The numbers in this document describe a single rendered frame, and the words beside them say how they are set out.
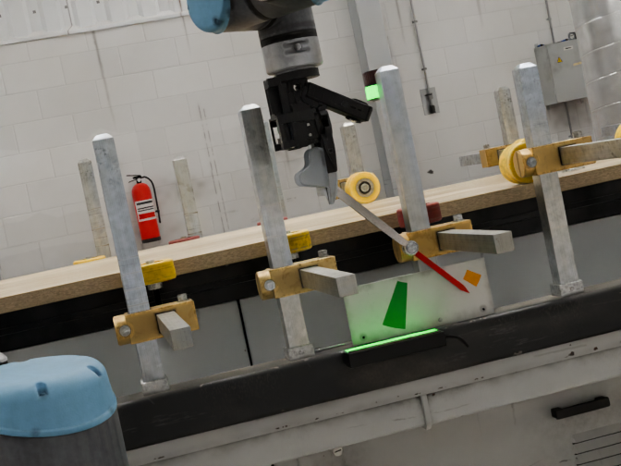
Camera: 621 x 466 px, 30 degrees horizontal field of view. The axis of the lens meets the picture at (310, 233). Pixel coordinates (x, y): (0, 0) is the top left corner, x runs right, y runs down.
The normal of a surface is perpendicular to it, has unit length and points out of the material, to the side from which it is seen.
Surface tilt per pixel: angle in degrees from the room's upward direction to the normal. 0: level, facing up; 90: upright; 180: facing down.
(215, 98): 90
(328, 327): 90
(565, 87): 90
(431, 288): 90
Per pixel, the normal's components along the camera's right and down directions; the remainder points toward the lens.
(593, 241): 0.20, 0.01
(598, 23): -0.71, 0.18
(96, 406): 0.85, -0.22
